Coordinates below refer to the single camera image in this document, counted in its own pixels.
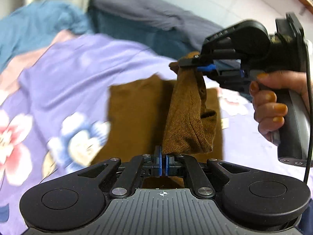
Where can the brown knit sweater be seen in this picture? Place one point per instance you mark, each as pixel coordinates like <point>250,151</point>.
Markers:
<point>182,116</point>

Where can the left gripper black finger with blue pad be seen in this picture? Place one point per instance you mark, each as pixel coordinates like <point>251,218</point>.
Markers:
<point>198,62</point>
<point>75,200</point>
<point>254,199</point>

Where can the dark grey blanket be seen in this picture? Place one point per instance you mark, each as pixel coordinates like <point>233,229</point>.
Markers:
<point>189,27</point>

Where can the person's right hand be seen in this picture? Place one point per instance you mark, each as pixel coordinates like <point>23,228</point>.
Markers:
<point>269,113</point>

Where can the lavender floral bed sheet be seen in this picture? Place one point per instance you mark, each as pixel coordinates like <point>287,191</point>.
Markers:
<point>54,121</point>

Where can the blue quilt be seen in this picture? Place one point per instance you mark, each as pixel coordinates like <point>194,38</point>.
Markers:
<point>34,26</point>

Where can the dark teal bed skirt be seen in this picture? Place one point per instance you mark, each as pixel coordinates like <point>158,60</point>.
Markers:
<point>165,43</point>

